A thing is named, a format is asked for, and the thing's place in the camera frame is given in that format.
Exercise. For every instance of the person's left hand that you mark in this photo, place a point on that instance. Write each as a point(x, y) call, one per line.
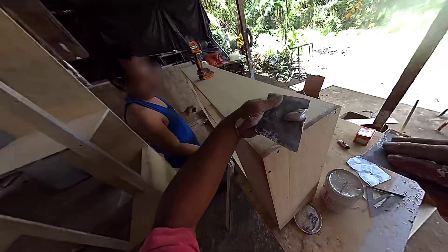
point(249, 111)

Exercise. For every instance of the person's right hand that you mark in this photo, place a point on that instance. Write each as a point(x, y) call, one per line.
point(432, 162)

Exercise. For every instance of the person's left thumb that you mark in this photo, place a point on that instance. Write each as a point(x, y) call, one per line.
point(273, 101)

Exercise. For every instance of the person's right fingers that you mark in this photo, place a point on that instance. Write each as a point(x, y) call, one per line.
point(413, 150)

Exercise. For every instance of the person's left fingers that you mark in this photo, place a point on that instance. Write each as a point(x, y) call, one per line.
point(249, 131)

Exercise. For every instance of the grey square metal plate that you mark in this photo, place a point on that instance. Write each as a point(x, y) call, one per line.
point(280, 127)

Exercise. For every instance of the person's left forearm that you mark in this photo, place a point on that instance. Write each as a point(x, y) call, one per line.
point(204, 175)

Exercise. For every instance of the pinkish putty blob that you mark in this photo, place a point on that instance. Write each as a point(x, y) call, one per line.
point(295, 116)

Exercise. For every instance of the upright thin stick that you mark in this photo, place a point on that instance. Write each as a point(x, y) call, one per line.
point(410, 115)

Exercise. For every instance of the thin metal stand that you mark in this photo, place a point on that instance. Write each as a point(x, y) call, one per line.
point(299, 63)

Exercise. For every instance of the flat white board strip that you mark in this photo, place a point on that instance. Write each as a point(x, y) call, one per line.
point(374, 121)

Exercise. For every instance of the crumpled silver white sheet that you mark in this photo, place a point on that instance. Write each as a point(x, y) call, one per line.
point(369, 171)

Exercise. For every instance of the red white small box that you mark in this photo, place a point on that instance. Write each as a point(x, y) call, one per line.
point(364, 135)

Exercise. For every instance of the pale plastic container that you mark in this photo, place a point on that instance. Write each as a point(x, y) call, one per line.
point(234, 56)

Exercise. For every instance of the long plywood cabinet box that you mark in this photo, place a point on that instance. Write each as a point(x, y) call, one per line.
point(297, 168)

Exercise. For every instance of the metal triangle square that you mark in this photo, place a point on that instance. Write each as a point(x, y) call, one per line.
point(372, 203)

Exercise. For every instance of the small brown tube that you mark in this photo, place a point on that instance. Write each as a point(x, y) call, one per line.
point(343, 144)

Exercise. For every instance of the red crumpled cloth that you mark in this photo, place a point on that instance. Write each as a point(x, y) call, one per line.
point(213, 60)

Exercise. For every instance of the grey speckled flat sheet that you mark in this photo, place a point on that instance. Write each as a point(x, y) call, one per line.
point(395, 224)

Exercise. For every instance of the green trees and plants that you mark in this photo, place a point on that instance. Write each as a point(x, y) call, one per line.
point(280, 21)

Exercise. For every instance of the round plastic putty tub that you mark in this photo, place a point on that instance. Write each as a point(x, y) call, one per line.
point(341, 196)

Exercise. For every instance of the wooden work table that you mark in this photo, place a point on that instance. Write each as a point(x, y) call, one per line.
point(339, 227)

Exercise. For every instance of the round putty-smeared lid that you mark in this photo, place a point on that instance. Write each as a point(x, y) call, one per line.
point(308, 219)

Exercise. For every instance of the black plastic tarp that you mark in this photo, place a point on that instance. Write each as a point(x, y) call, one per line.
point(140, 28)

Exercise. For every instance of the dark reddish wooden board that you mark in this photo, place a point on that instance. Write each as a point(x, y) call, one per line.
point(52, 31)

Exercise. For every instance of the thin wooden post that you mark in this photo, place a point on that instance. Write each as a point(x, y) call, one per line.
point(245, 35)

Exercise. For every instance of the thick wooden post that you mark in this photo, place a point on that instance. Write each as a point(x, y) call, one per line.
point(407, 77)

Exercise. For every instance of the pale wooden cabinet frame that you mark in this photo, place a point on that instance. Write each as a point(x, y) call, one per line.
point(115, 161)

